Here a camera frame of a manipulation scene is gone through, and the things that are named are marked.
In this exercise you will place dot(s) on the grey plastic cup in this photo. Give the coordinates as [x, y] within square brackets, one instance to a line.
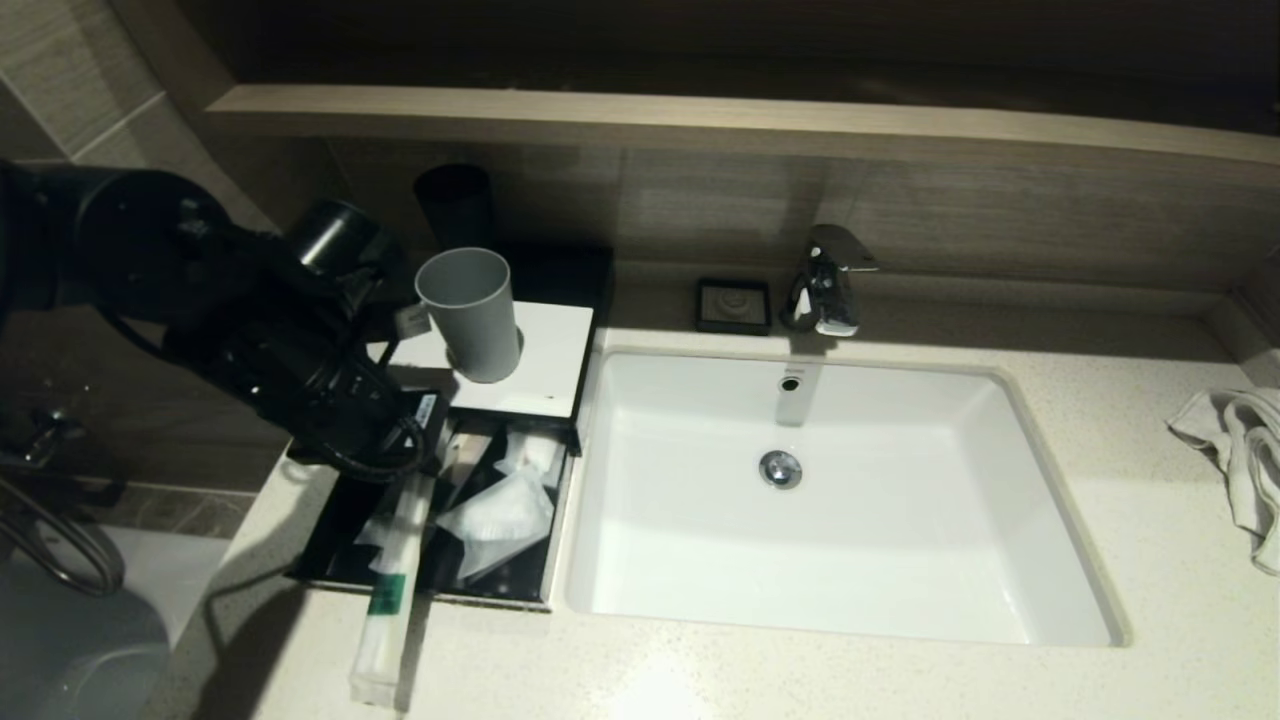
[475, 310]

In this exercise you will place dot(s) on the white rectangular mat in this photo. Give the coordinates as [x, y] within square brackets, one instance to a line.
[550, 360]

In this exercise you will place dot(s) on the black sliding drawer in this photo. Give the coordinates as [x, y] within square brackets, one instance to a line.
[520, 590]

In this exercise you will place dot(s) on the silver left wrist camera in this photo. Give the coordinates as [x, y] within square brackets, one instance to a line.
[411, 321]

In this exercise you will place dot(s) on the chrome faucet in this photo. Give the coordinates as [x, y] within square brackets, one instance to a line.
[828, 290]

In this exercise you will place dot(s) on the long packet with green label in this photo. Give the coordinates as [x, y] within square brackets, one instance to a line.
[372, 535]
[395, 560]

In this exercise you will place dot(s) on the black square soap dish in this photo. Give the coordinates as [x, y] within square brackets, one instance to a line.
[734, 306]

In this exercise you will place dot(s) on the white crumpled towel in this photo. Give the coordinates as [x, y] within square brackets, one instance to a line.
[1245, 450]

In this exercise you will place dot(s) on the chrome wall valve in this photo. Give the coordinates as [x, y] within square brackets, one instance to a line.
[45, 435]

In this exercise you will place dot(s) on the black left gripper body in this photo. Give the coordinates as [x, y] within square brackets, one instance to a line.
[385, 425]

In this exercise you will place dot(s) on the black amenity box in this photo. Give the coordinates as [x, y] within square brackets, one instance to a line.
[560, 270]

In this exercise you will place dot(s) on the grey toilet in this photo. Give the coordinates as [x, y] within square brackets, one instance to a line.
[70, 655]

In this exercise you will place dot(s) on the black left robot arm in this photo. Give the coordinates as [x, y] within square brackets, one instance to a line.
[180, 270]

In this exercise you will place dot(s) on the small white pouch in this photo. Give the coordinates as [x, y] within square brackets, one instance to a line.
[535, 450]

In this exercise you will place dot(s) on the light wooden wall shelf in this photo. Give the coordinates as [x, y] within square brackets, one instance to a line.
[700, 125]

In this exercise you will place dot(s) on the black plastic cup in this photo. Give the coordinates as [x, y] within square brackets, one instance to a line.
[456, 205]

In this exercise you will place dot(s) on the chrome sink drain stopper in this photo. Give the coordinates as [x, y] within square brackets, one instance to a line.
[779, 469]

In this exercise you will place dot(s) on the white rectangular sink basin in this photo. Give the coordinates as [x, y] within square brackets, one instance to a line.
[850, 560]

